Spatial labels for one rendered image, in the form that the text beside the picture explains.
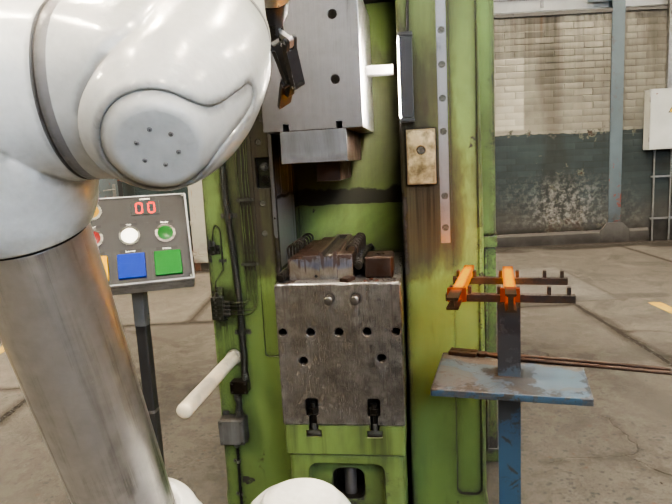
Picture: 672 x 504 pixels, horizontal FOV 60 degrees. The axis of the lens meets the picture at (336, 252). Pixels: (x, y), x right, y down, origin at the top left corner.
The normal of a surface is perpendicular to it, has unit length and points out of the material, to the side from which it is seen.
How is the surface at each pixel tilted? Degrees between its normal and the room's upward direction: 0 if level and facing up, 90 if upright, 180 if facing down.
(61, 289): 104
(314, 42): 90
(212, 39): 58
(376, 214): 90
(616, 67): 90
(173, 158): 120
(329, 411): 90
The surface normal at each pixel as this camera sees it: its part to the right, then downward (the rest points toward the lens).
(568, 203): -0.01, 0.18
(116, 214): 0.22, -0.38
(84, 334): 0.75, 0.28
